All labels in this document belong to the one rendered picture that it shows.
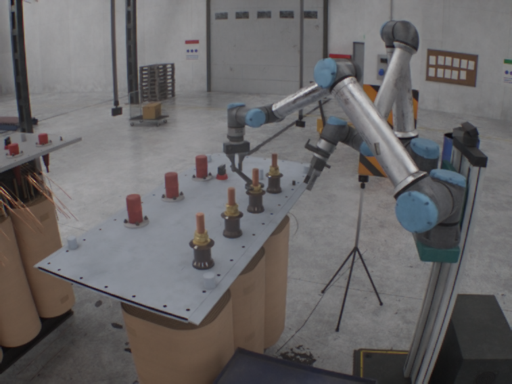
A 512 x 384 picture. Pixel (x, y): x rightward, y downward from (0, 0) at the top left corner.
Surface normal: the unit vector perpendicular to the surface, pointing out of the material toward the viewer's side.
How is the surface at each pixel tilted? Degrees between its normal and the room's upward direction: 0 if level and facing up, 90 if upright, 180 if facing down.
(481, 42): 90
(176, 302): 0
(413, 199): 93
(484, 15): 90
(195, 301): 0
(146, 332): 90
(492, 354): 0
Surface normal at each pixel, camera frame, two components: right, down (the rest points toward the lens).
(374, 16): -0.36, 0.34
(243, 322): 0.54, 0.31
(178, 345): -0.12, 0.36
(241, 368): 0.00, -0.93
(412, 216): -0.73, 0.30
